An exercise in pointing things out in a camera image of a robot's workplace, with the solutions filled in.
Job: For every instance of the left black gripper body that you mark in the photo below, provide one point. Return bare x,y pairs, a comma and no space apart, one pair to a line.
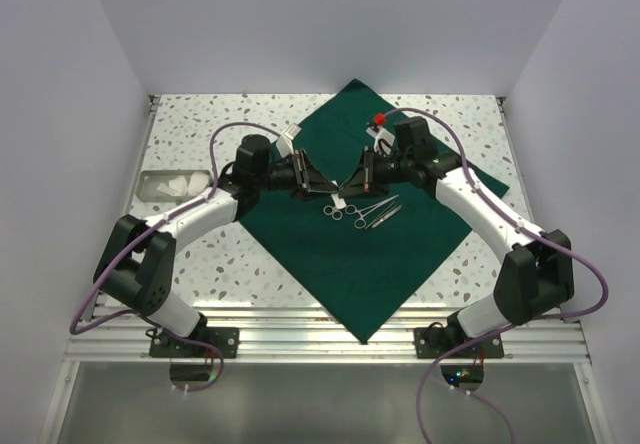
298,171

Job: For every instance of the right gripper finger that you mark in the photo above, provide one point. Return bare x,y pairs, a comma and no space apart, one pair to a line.
356,176
353,191

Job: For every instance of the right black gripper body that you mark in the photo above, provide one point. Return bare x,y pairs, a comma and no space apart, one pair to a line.
374,171

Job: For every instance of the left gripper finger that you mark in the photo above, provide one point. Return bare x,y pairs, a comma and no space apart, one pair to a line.
313,179
310,193

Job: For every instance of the steel surgical scissors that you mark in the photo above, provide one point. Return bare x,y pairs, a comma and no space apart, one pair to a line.
333,211

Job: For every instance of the steel hemostat forceps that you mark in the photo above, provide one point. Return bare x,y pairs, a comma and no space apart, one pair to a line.
360,214

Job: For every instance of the steel scalpel handle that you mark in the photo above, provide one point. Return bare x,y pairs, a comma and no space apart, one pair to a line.
385,216

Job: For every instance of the white gauze pad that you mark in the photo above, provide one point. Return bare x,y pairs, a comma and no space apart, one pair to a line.
179,186
160,190
198,183

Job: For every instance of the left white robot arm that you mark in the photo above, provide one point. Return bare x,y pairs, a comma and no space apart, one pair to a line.
137,265

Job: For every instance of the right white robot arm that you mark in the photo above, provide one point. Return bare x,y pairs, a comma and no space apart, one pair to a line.
536,273

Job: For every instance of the green surgical drape cloth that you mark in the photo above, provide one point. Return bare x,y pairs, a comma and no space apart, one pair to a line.
360,277

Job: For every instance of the steel instrument tray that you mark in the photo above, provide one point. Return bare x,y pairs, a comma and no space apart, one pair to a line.
151,176

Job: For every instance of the right wrist camera red-capped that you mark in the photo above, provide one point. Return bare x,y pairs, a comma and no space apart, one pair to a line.
383,139

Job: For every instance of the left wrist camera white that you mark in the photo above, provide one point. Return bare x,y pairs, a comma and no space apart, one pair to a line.
285,142

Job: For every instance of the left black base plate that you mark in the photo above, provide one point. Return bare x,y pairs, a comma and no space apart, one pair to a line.
206,342

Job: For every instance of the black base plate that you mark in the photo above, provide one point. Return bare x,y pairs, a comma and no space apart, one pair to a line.
437,339
206,342

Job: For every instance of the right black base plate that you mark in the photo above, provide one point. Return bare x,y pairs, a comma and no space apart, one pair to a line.
437,339

